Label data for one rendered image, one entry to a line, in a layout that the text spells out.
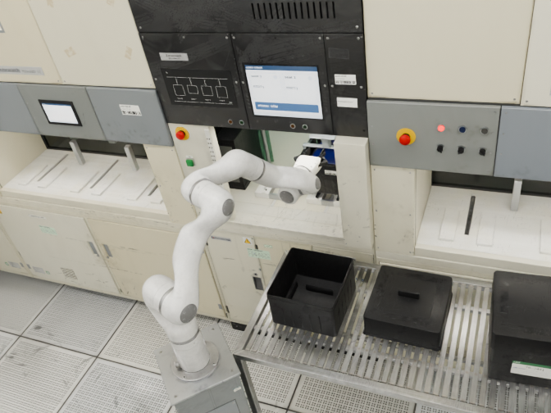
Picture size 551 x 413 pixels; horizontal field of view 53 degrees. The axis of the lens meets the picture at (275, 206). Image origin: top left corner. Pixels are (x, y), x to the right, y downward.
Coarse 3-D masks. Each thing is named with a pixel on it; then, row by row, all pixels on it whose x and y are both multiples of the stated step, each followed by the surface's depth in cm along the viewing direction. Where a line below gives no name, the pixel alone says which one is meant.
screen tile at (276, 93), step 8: (248, 72) 204; (256, 80) 205; (264, 80) 204; (272, 80) 203; (256, 88) 208; (280, 88) 204; (256, 96) 210; (264, 96) 209; (272, 96) 207; (280, 96) 206
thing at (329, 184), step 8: (312, 136) 244; (320, 136) 243; (328, 136) 242; (304, 144) 254; (312, 144) 253; (320, 144) 251; (328, 144) 246; (312, 152) 261; (328, 168) 245; (320, 176) 250; (328, 176) 248; (336, 176) 246; (328, 184) 252; (336, 184) 249; (320, 192) 257; (328, 192) 255; (336, 192) 253; (336, 200) 256
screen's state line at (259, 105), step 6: (258, 102) 212; (264, 102) 210; (270, 102) 210; (276, 102) 208; (258, 108) 213; (264, 108) 212; (270, 108) 211; (276, 108) 210; (282, 108) 209; (288, 108) 208; (294, 108) 207; (300, 108) 206; (306, 108) 205; (312, 108) 204; (318, 108) 203
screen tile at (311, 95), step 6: (288, 78) 200; (294, 78) 199; (300, 78) 198; (306, 78) 197; (312, 78) 196; (288, 84) 201; (294, 84) 200; (300, 84) 200; (306, 84) 199; (312, 84) 198; (288, 90) 203; (294, 90) 202; (312, 90) 199; (288, 96) 205; (294, 96) 204; (300, 96) 203; (306, 96) 202; (312, 96) 201
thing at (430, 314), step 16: (384, 272) 224; (400, 272) 222; (416, 272) 221; (384, 288) 217; (400, 288) 212; (416, 288) 214; (432, 288) 213; (448, 288) 212; (368, 304) 212; (384, 304) 211; (400, 304) 210; (416, 304) 208; (432, 304) 207; (448, 304) 212; (368, 320) 208; (384, 320) 205; (400, 320) 204; (416, 320) 203; (432, 320) 202; (384, 336) 210; (400, 336) 206; (416, 336) 203; (432, 336) 199
